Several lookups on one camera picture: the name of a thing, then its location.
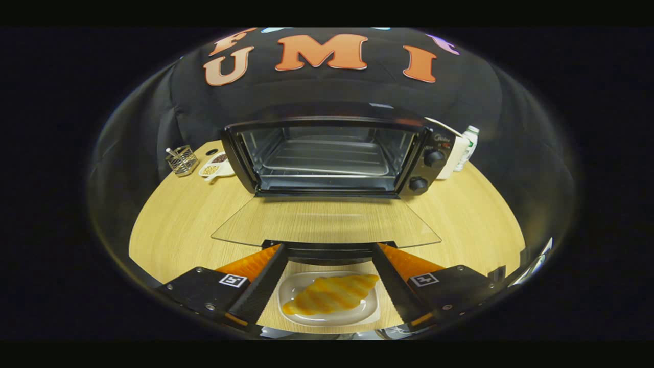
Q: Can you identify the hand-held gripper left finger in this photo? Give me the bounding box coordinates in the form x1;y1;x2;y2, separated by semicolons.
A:
155;243;290;334

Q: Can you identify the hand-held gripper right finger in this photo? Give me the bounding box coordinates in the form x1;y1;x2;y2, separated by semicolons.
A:
372;243;507;329

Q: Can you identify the golden croissant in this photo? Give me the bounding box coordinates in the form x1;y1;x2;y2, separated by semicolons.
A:
283;274;380;316

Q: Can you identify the black toaster oven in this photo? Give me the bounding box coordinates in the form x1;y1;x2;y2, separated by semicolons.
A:
211;104;458;266

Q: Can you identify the metal oven tray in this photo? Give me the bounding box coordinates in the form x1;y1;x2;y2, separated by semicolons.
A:
263;140;392;177

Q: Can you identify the white pop-up toaster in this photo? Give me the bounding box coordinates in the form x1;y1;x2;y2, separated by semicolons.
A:
426;117;470;180

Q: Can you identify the square white plate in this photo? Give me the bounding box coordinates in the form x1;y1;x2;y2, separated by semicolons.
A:
276;270;382;327

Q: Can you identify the white divided snack dish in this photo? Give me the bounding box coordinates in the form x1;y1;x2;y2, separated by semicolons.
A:
198;151;236;183

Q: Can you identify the white plastic bottle green label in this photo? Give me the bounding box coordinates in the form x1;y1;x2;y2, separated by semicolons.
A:
454;125;480;173

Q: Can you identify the metal wire basket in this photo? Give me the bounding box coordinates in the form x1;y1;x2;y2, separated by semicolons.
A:
165;145;200;178

